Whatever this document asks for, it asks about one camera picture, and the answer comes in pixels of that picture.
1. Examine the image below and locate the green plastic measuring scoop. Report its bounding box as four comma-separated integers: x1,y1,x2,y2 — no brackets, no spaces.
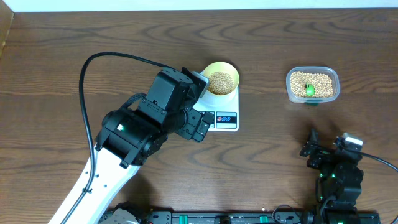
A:
305,83,315,96

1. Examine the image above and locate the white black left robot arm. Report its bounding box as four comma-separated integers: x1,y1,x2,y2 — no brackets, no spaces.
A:
51,68,214,223

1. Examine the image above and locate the yellow plastic bowl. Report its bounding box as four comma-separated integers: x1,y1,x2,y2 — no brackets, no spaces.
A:
202,62,240,96

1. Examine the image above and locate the clear container of soybeans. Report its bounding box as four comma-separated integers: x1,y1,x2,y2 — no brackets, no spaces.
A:
286,66,340,104

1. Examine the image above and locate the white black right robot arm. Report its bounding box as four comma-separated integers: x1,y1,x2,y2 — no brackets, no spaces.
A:
300,129,364,223

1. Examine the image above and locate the white digital kitchen scale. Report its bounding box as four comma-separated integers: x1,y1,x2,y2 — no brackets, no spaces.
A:
193,72,239,132

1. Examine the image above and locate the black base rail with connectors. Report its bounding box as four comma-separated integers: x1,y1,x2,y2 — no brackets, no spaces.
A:
99,202,382,224

